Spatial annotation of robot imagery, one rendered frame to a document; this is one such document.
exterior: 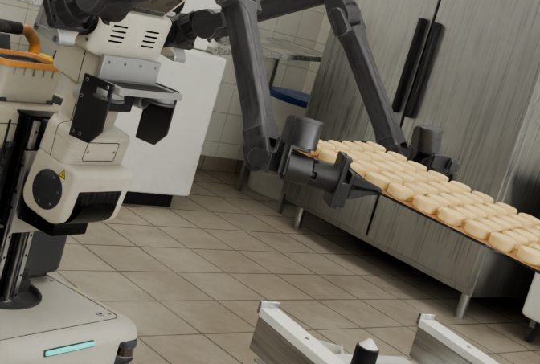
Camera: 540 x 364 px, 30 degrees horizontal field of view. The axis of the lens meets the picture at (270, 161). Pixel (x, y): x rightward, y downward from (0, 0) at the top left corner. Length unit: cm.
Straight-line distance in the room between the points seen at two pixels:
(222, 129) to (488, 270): 241
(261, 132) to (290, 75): 502
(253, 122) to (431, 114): 320
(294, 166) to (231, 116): 483
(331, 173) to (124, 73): 82
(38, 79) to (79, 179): 40
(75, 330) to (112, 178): 44
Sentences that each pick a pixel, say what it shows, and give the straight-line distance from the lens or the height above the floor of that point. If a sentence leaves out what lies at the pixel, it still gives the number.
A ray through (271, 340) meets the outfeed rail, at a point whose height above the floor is 87.
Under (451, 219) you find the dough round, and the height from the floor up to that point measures 98.
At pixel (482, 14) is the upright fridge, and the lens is 505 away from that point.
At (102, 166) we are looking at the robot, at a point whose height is 74.
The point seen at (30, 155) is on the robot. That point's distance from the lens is 272.
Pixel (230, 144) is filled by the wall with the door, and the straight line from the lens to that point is 680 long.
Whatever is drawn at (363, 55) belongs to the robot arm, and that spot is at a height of 121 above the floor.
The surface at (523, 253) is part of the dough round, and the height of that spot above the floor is 98.
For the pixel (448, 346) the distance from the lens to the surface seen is 150.
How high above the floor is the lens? 132
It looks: 10 degrees down
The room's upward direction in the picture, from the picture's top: 16 degrees clockwise
